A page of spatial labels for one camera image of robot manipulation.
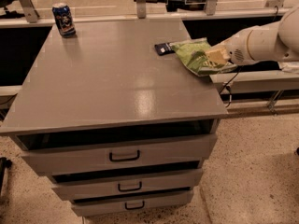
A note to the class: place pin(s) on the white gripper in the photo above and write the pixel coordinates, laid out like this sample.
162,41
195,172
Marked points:
237,48

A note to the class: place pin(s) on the green jalapeno chip bag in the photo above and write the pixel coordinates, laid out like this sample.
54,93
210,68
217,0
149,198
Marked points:
192,55

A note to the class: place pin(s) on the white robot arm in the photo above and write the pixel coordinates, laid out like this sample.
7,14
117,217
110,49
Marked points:
276,41

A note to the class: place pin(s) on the grey drawer cabinet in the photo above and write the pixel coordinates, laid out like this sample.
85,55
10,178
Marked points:
108,85

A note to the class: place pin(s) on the middle grey drawer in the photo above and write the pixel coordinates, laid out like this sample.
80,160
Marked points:
106,187

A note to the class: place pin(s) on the grey drawer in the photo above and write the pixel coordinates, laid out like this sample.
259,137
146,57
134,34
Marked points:
83,159
106,187
177,197

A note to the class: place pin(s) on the blue soda can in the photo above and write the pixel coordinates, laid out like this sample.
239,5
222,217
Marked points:
63,19

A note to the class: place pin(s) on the top grey drawer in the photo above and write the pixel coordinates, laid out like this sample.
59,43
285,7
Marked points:
83,159

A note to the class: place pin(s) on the bottom grey drawer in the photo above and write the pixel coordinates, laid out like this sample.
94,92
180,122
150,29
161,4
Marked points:
177,197

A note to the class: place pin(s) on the black top drawer handle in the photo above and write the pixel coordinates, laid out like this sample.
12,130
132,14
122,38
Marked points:
113,157

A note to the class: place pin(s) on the black drawer handle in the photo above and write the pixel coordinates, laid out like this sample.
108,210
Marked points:
130,187
134,206
113,157

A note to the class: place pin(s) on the black middle drawer handle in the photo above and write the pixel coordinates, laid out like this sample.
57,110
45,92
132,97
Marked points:
130,187

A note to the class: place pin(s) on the black bottom drawer handle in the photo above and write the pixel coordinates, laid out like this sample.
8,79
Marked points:
134,206

